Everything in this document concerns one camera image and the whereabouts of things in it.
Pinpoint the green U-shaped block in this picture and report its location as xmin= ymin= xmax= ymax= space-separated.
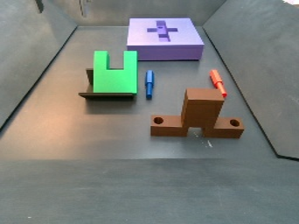
xmin=94 ymin=51 xmax=138 ymax=95

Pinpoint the brown T-shaped block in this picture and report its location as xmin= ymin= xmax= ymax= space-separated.
xmin=151 ymin=88 xmax=245 ymax=138

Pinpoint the blue peg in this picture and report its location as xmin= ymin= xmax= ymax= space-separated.
xmin=144 ymin=70 xmax=155 ymax=100

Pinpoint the red peg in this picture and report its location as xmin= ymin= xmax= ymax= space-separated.
xmin=210 ymin=69 xmax=229 ymax=97

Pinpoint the purple board with cross slot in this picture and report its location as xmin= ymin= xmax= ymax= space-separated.
xmin=126 ymin=18 xmax=204 ymax=61

